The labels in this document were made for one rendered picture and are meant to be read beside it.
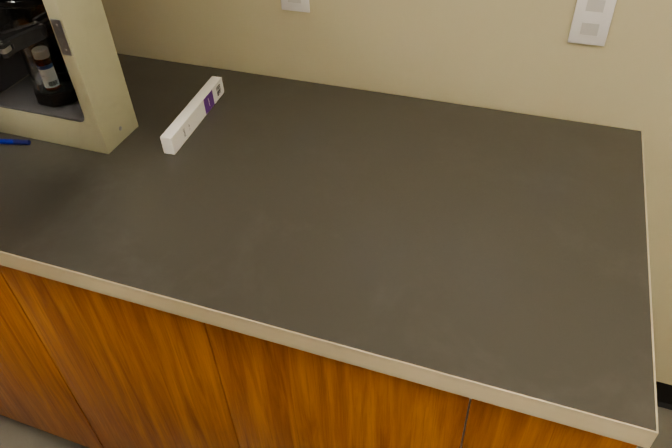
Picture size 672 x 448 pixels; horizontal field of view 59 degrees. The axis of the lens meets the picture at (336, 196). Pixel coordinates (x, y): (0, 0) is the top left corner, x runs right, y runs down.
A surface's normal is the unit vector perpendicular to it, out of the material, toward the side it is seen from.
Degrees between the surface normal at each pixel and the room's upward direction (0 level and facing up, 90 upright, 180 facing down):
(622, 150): 0
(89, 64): 90
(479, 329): 0
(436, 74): 90
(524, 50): 90
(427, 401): 90
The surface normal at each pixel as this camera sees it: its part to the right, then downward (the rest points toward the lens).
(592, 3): -0.33, 0.62
